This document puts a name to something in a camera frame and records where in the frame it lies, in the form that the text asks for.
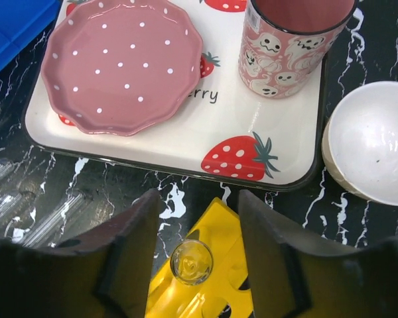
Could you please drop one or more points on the strawberry print tray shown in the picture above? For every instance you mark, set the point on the strawberry print tray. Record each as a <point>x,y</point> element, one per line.
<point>219,108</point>

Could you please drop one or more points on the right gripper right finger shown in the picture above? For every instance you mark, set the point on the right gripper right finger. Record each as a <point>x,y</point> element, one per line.
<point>294,272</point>

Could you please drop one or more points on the pink ghost print mug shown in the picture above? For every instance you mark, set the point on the pink ghost print mug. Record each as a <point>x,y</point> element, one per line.
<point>283,42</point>

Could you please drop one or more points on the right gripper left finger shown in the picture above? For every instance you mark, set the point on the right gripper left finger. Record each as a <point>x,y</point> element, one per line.
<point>103,272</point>

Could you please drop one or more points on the pink polka dot plate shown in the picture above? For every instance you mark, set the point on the pink polka dot plate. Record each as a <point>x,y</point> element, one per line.
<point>119,67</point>

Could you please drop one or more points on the yellow test tube rack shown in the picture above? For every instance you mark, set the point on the yellow test tube rack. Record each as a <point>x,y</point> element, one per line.
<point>227,289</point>

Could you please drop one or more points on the blue compartment bin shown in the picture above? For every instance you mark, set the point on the blue compartment bin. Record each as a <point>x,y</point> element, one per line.
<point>20,22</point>

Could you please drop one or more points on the white ceramic bowl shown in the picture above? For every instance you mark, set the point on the white ceramic bowl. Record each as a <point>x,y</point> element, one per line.
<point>360,142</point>

